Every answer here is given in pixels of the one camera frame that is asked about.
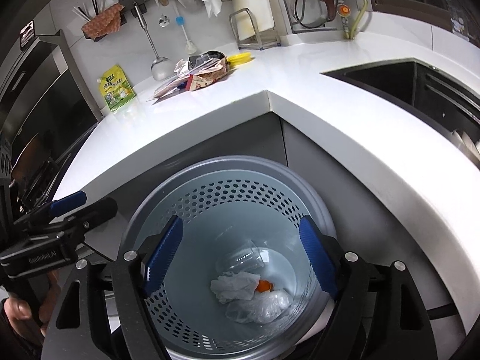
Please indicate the dark grey cloth rag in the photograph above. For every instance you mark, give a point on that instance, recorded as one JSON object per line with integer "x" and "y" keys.
{"x": 195, "y": 61}

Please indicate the yellow green seasoning pouch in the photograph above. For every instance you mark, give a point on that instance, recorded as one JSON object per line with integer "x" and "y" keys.
{"x": 115, "y": 88}

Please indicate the yellow plastic lid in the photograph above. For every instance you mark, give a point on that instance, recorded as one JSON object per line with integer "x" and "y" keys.
{"x": 239, "y": 59}

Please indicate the blue white bottle brush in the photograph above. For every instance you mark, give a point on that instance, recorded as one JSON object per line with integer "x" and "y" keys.
{"x": 190, "y": 47}

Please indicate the steel cutting board rack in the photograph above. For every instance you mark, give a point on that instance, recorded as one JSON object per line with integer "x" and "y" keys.
{"x": 258, "y": 40}

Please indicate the orange hanging dishcloth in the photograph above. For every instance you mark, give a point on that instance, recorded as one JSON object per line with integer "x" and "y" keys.
{"x": 104, "y": 24}

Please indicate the grey perforated trash bin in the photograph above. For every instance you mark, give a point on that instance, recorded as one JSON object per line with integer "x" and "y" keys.
{"x": 229, "y": 205}

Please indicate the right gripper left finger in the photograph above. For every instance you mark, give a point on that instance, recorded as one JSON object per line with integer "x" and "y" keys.
{"x": 101, "y": 312}

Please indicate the clear plastic bag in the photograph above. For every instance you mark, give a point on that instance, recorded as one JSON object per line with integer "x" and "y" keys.
{"x": 263, "y": 308}

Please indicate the black dish rack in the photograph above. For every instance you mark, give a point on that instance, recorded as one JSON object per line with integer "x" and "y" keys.
{"x": 311, "y": 7}

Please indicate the clear plastic cup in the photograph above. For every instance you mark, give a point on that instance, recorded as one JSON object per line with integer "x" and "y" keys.
{"x": 245, "y": 258}

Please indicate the chopsticks in holder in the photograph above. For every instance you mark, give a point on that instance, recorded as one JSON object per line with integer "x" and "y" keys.
{"x": 89, "y": 9}

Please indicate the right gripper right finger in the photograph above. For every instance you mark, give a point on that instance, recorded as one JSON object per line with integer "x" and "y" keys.
{"x": 378, "y": 311}

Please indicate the orange peel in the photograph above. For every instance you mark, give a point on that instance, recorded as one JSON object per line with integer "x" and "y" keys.
{"x": 264, "y": 286}

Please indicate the white cutting board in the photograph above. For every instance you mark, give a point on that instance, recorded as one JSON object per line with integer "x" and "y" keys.
{"x": 249, "y": 0}

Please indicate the red white snack wrapper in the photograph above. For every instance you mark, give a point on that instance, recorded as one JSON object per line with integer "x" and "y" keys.
{"x": 208, "y": 76}

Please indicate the person left hand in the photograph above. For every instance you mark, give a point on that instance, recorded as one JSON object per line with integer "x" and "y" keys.
{"x": 20, "y": 317}

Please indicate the black oven appliance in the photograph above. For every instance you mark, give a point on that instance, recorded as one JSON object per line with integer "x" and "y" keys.
{"x": 47, "y": 112}

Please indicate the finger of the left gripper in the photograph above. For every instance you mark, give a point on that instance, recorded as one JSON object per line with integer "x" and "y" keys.
{"x": 68, "y": 203}
{"x": 90, "y": 217}

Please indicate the black kitchen sink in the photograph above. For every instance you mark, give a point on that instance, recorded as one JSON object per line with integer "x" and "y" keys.
{"x": 432, "y": 96}

